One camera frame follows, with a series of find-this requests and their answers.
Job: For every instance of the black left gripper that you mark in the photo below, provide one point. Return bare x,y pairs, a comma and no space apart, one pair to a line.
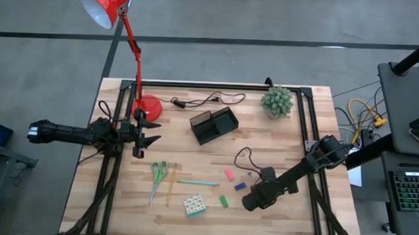
138,142

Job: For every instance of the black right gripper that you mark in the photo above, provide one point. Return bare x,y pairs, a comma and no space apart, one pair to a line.
255,199

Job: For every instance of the blue eraser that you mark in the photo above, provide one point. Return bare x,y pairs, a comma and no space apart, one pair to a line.
240,186

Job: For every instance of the green eraser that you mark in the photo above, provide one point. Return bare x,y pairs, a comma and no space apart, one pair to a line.
224,201

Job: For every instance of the pink eraser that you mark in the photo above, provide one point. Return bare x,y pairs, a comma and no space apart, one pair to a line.
229,174

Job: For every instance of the yellow pencil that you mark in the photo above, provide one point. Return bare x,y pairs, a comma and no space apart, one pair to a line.
171,185

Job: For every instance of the teal pen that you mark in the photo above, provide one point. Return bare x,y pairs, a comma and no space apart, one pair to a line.
197,182

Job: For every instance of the teal sticky note pad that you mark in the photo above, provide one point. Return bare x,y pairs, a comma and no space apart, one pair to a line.
194,204

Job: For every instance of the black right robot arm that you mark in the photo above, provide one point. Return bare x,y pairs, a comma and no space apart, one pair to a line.
299,169

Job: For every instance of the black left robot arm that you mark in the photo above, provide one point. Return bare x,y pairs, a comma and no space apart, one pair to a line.
70,133

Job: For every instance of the black mesh desk organizer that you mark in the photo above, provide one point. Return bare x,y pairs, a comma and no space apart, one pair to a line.
227,122

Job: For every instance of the green plant in white pot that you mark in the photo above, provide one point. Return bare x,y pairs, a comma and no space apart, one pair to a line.
277,101

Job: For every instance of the white paper sheet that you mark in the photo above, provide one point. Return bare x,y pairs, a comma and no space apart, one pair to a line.
355,176

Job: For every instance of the grey keyboard cart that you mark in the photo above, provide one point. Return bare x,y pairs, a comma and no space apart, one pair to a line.
406,225

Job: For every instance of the backlit rainbow keyboard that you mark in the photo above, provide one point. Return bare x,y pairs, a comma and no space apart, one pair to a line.
413,192

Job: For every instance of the grey side desk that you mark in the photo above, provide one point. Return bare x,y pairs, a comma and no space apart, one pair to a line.
401,104

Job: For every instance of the black slanted pole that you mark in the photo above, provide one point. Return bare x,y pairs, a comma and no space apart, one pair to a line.
414,55

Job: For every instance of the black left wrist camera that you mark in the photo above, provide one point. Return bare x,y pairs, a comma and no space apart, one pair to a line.
127,128

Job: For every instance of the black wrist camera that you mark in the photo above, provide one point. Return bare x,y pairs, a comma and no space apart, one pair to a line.
268,173
127,128

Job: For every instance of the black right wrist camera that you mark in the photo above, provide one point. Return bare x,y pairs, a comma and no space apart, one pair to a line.
268,173

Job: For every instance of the black aluminium table frame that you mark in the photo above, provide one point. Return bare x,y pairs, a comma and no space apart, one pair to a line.
214,86

